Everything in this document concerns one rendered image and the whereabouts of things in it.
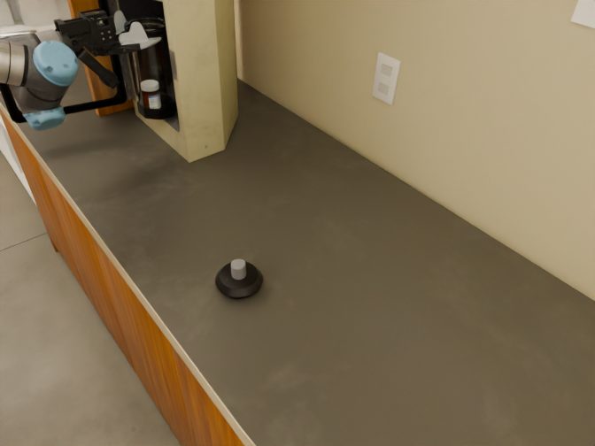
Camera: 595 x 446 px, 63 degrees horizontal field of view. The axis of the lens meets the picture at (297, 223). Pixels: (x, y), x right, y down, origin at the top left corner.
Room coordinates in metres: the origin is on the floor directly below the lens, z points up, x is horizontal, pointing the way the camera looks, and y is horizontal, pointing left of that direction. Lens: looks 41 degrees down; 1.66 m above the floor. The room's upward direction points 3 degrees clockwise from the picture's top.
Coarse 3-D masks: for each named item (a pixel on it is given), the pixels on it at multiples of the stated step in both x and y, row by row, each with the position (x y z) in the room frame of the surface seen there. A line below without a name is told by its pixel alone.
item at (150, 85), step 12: (144, 24) 1.21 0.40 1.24; (156, 24) 1.21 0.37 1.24; (156, 36) 1.13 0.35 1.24; (156, 48) 1.13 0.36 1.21; (168, 48) 1.17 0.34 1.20; (144, 60) 1.13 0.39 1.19; (156, 60) 1.13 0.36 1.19; (168, 60) 1.16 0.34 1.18; (144, 72) 1.13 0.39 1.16; (156, 72) 1.13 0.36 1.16; (168, 72) 1.15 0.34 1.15; (144, 84) 1.13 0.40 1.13; (156, 84) 1.13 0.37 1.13; (168, 84) 1.15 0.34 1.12; (144, 96) 1.13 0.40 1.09; (156, 96) 1.13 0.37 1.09; (168, 96) 1.14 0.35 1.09; (156, 108) 1.12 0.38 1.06
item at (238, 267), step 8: (232, 264) 0.64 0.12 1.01; (240, 264) 0.64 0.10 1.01; (248, 264) 0.67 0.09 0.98; (224, 272) 0.64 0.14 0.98; (232, 272) 0.63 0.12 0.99; (240, 272) 0.63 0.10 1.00; (248, 272) 0.65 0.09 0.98; (256, 272) 0.65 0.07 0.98; (216, 280) 0.63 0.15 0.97; (224, 280) 0.62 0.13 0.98; (232, 280) 0.63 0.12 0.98; (240, 280) 0.63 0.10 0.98; (248, 280) 0.63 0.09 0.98; (256, 280) 0.63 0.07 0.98; (224, 288) 0.61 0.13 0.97; (232, 288) 0.60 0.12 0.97; (240, 288) 0.60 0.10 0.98; (248, 288) 0.61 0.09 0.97; (256, 288) 0.62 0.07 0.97; (232, 296) 0.61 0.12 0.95; (240, 296) 0.60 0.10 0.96; (248, 296) 0.62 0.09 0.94
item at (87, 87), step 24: (0, 0) 1.17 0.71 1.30; (24, 0) 1.19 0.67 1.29; (48, 0) 1.22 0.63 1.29; (72, 0) 1.24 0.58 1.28; (96, 0) 1.27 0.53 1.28; (0, 24) 1.16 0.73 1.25; (24, 24) 1.18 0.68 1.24; (48, 24) 1.21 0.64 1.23; (72, 96) 1.21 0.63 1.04; (96, 96) 1.24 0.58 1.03
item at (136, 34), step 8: (136, 24) 1.11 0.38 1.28; (128, 32) 1.10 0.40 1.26; (136, 32) 1.10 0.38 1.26; (144, 32) 1.11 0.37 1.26; (120, 40) 1.09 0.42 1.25; (128, 40) 1.10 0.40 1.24; (136, 40) 1.10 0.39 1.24; (144, 40) 1.11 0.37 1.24; (152, 40) 1.12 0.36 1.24; (160, 40) 1.13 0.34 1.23; (144, 48) 1.10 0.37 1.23
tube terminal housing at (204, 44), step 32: (192, 0) 1.10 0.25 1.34; (224, 0) 1.24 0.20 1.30; (192, 32) 1.10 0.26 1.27; (224, 32) 1.22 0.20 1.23; (128, 64) 1.29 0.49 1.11; (192, 64) 1.09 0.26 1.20; (224, 64) 1.19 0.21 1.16; (192, 96) 1.08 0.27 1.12; (224, 96) 1.17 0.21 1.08; (160, 128) 1.18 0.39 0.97; (192, 128) 1.08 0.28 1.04; (224, 128) 1.15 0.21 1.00; (192, 160) 1.07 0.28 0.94
